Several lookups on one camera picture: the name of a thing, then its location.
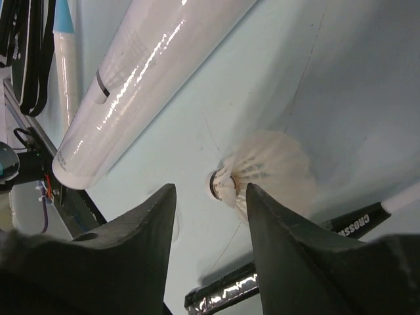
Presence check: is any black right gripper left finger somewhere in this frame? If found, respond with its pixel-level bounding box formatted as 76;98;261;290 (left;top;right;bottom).
1;184;177;314

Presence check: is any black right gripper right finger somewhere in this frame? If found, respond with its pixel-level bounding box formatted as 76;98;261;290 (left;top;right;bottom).
246;184;419;314

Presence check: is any white feather shuttlecock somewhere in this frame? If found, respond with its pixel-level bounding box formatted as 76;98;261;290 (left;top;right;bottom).
205;130;317;225

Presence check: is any white shuttlecock tube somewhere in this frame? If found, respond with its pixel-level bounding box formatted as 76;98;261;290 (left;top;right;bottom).
52;1;253;190

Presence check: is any black shuttlecock tube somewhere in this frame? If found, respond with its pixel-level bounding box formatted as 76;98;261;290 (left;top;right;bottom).
1;142;20;194

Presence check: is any white racket black grip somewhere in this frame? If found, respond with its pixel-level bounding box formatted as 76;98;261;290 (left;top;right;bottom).
320;182;419;239

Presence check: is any blue racket white grip left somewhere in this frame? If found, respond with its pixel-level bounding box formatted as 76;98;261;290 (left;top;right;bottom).
53;1;79;135

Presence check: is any black sport racket cover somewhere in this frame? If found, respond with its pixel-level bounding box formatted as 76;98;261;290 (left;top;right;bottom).
1;1;56;117

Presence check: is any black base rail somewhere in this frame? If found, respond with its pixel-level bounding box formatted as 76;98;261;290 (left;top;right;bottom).
0;78;109;237

